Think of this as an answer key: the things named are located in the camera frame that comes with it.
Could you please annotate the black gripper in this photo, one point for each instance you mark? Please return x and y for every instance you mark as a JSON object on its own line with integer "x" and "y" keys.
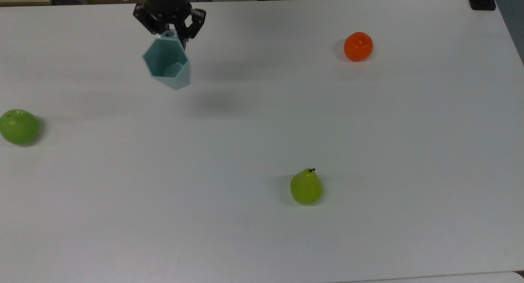
{"x": 168, "y": 6}

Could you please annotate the light blue hexagonal mug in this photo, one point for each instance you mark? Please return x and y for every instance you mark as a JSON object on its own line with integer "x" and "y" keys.
{"x": 168, "y": 64}

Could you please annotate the green apple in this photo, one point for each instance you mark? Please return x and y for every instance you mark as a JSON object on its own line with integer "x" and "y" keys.
{"x": 18, "y": 126}

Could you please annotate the orange fruit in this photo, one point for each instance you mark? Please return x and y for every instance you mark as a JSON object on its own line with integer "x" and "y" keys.
{"x": 358, "y": 46}

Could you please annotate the green pear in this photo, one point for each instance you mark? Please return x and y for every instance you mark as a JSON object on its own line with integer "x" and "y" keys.
{"x": 306, "y": 189}

